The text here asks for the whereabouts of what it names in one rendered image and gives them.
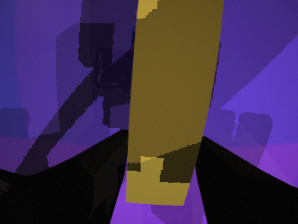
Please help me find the yellow bar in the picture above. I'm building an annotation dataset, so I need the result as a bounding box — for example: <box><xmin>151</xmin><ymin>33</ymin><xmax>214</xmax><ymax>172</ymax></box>
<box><xmin>125</xmin><ymin>0</ymin><xmax>223</xmax><ymax>206</ymax></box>

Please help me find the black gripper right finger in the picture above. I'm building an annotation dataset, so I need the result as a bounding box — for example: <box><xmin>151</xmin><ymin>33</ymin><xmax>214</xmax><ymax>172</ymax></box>
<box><xmin>194</xmin><ymin>136</ymin><xmax>298</xmax><ymax>224</ymax></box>

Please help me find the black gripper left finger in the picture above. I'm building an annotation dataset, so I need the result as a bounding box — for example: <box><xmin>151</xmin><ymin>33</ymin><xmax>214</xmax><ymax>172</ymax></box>
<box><xmin>0</xmin><ymin>129</ymin><xmax>129</xmax><ymax>224</ymax></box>

